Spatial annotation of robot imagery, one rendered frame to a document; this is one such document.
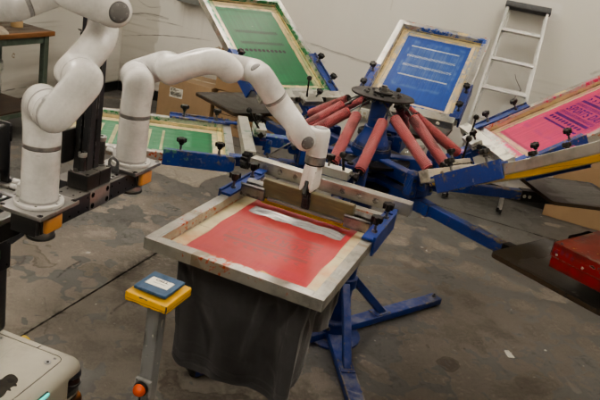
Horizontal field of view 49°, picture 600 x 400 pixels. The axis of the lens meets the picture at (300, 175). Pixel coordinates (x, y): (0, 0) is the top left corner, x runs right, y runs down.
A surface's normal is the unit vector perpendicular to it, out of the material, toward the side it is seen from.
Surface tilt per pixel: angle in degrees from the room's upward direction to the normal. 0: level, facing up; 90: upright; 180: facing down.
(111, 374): 0
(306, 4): 90
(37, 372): 0
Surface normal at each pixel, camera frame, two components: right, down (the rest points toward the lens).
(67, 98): 0.50, 0.28
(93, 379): 0.17, -0.93
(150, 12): -0.37, 0.24
